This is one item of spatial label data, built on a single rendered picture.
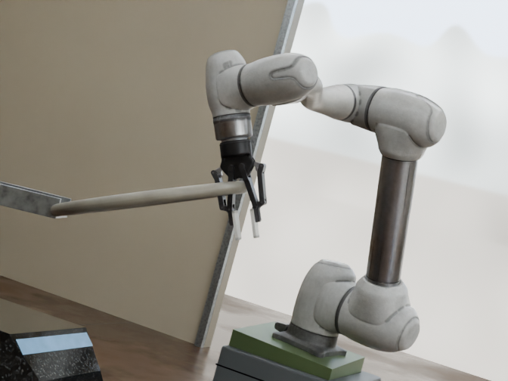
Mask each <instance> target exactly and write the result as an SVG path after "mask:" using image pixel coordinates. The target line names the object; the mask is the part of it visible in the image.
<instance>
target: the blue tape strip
mask: <svg viewBox="0 0 508 381"><path fill-rule="evenodd" d="M16 341H17V344H18V345H19V347H20V350H21V352H22V354H23V355H29V354H35V353H41V352H52V351H59V350H64V349H71V348H82V347H88V346H93V345H92V343H91V340H90V339H89V337H88V334H87V333H72V334H65V335H57V336H43V337H35V338H27V339H16Z"/></svg>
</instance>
